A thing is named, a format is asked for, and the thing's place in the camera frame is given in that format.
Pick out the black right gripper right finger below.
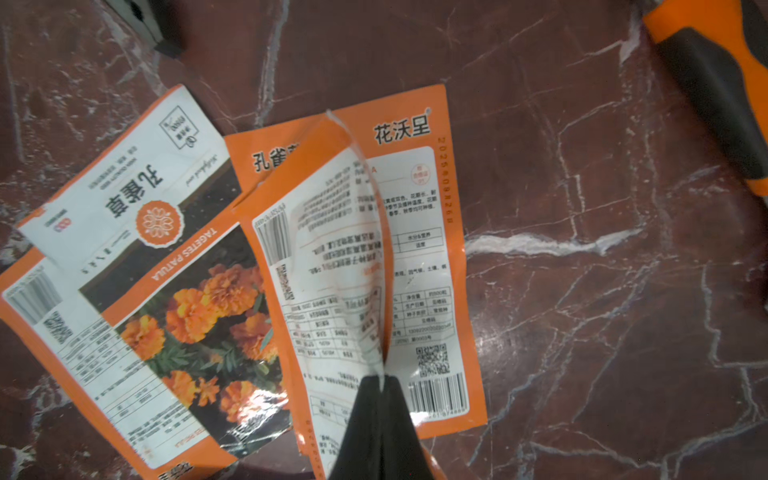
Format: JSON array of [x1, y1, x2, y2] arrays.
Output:
[[381, 376, 434, 480]]

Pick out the marigold photo seed bag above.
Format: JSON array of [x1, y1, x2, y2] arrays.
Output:
[[20, 86, 291, 458]]

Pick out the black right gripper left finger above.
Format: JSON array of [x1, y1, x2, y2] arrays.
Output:
[[329, 376, 382, 480]]

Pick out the orange adjustable wrench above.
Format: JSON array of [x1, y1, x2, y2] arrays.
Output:
[[643, 0, 767, 199]]

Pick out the orange seed bag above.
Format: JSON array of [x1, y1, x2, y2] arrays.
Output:
[[232, 109, 448, 480], [226, 85, 487, 438], [1, 249, 236, 479]]

